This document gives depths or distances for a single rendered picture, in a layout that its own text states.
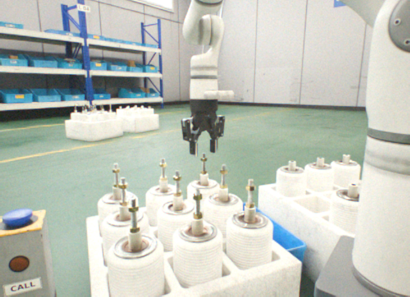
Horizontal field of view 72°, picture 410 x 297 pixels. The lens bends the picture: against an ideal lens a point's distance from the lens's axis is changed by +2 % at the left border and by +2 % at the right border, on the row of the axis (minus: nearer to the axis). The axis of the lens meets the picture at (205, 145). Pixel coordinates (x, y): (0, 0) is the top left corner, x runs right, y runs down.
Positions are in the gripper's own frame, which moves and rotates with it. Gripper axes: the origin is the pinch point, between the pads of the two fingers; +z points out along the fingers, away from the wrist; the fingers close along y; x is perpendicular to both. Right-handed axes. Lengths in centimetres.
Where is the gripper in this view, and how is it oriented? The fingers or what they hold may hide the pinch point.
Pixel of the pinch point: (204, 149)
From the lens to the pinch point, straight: 77.5
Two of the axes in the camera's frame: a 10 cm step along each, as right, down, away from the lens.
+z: 0.0, 9.8, 2.1
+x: 6.4, 1.6, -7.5
